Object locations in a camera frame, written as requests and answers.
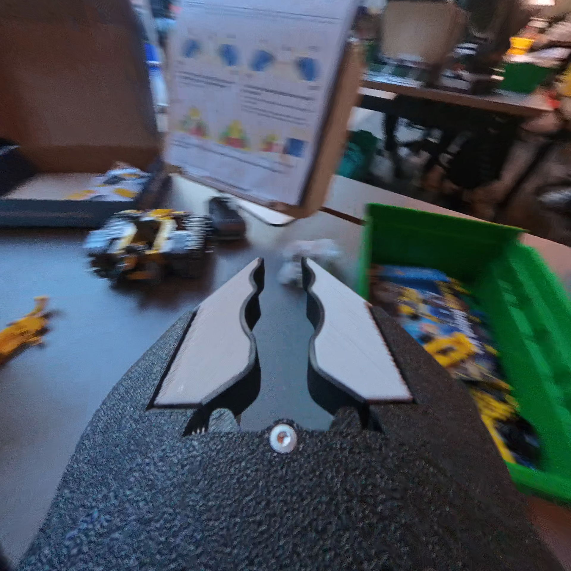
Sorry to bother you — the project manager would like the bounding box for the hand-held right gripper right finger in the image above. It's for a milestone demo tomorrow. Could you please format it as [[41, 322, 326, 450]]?
[[302, 259, 413, 405]]

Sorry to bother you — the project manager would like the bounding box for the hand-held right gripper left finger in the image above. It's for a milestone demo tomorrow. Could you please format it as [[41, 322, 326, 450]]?
[[154, 259, 266, 409]]

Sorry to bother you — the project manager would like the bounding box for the grey desk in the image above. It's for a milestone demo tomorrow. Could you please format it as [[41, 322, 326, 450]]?
[[0, 174, 571, 554]]

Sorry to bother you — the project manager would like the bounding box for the pile of blue toy bags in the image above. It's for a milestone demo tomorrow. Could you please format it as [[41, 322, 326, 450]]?
[[371, 265, 541, 465]]

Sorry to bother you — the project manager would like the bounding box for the crumpled white tissue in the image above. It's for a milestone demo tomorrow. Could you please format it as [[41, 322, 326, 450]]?
[[279, 239, 342, 288]]

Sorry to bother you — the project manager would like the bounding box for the yellow grey toy bulldozer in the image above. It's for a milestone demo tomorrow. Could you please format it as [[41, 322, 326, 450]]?
[[85, 210, 215, 284]]

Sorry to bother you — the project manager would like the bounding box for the black toy part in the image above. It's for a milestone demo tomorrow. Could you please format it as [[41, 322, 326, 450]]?
[[208, 197, 247, 241]]

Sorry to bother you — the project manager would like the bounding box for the green plastic bin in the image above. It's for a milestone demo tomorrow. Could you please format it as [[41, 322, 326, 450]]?
[[357, 204, 571, 506]]

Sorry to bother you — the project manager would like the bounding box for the teal bin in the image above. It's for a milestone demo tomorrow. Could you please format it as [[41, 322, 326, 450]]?
[[338, 131, 381, 180]]

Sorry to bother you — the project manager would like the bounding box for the printed booklet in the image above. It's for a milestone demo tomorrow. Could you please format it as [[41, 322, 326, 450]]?
[[67, 165, 153, 202]]

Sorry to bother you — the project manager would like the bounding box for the navy box base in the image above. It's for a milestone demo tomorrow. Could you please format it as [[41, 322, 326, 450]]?
[[0, 143, 170, 229]]

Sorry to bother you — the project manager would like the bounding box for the wooden table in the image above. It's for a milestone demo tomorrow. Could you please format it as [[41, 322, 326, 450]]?
[[361, 75, 559, 117]]

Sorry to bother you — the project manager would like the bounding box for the instruction sheet board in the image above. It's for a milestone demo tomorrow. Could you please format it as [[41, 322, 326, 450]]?
[[164, 0, 363, 218]]

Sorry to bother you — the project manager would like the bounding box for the open cardboard box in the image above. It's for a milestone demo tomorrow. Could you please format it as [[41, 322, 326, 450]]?
[[0, 0, 167, 172]]

